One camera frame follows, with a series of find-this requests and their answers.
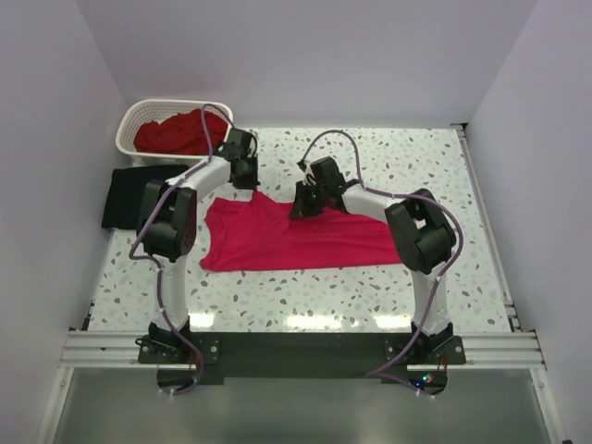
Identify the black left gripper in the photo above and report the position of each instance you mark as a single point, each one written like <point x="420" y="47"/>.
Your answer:
<point x="252" y="182"/>

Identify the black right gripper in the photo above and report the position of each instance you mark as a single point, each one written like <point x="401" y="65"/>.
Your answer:
<point x="301" y="209"/>

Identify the pink t shirt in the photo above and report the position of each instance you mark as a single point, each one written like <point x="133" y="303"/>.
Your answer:
<point x="259" y="236"/>

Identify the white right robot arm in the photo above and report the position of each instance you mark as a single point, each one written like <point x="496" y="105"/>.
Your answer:
<point x="421" y="232"/>

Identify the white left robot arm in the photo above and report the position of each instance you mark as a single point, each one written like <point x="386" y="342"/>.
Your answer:
<point x="167" y="226"/>

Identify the dark red t shirt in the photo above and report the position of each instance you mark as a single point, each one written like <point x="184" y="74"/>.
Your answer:
<point x="182" y="134"/>

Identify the white plastic laundry basket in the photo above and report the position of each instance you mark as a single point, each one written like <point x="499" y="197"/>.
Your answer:
<point x="217" y="119"/>

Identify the black folded t shirt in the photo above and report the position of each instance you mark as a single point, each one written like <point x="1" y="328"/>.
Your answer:
<point x="124" y="197"/>

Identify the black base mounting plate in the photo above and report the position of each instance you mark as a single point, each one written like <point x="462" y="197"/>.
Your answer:
<point x="209" y="358"/>

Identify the aluminium table edge rail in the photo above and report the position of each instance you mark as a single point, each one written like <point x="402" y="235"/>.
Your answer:
<point x="517" y="350"/>

